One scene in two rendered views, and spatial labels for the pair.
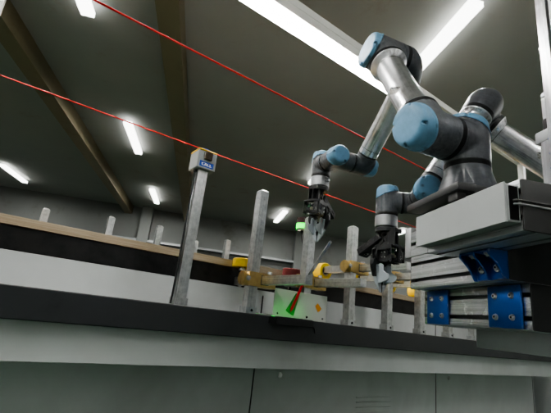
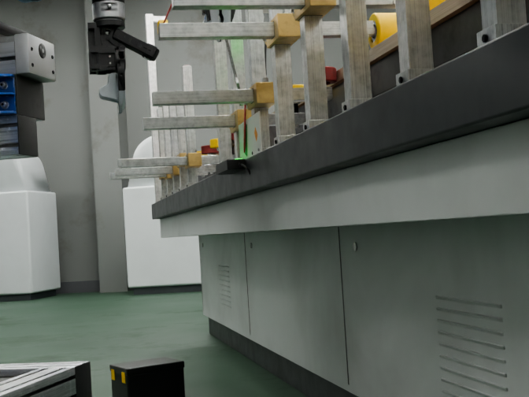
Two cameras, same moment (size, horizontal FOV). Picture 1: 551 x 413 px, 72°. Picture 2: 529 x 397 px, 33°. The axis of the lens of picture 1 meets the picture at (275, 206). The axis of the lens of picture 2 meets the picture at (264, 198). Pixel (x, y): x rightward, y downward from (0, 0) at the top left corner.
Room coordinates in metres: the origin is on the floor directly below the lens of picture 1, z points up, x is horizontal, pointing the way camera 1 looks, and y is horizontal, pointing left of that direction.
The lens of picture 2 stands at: (2.34, -2.18, 0.52)
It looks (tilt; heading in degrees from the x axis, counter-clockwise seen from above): 2 degrees up; 112
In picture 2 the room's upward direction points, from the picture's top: 4 degrees counter-clockwise
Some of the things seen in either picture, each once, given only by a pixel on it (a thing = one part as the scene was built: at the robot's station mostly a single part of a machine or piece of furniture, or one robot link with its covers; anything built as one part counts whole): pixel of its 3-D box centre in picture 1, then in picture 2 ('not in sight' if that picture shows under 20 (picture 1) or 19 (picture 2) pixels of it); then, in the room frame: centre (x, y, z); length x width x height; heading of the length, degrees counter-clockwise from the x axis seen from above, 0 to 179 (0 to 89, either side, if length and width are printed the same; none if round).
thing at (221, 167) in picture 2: (297, 324); (232, 169); (1.44, -0.13, 0.68); 0.22 x 0.05 x 0.05; 124
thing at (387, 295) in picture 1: (387, 279); (310, 14); (1.81, -0.57, 0.93); 0.04 x 0.04 x 0.48; 34
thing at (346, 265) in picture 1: (354, 268); (282, 32); (1.69, -0.38, 0.95); 0.14 x 0.06 x 0.05; 124
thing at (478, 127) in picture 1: (464, 142); not in sight; (0.93, -0.49, 1.20); 0.13 x 0.12 x 0.14; 111
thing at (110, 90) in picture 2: (389, 279); (112, 92); (1.27, -0.40, 0.86); 0.06 x 0.03 x 0.09; 34
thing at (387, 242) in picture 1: (387, 246); (107, 48); (1.26, -0.39, 0.97); 0.09 x 0.08 x 0.12; 34
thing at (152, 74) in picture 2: not in sight; (161, 108); (0.13, 1.99, 1.20); 0.12 x 0.09 x 1.00; 34
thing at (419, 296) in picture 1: (419, 298); (353, 10); (1.95, -0.77, 0.87); 0.04 x 0.04 x 0.48; 34
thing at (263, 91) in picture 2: (309, 282); (261, 97); (1.55, -0.17, 0.85); 0.14 x 0.06 x 0.05; 124
